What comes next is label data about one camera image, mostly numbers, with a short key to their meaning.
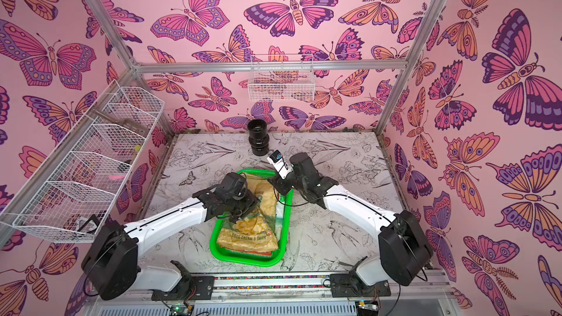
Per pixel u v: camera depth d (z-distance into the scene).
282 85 1.06
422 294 0.73
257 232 0.78
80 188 0.60
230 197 0.69
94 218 0.64
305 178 0.62
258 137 1.01
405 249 0.42
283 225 0.82
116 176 0.73
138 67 0.92
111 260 0.41
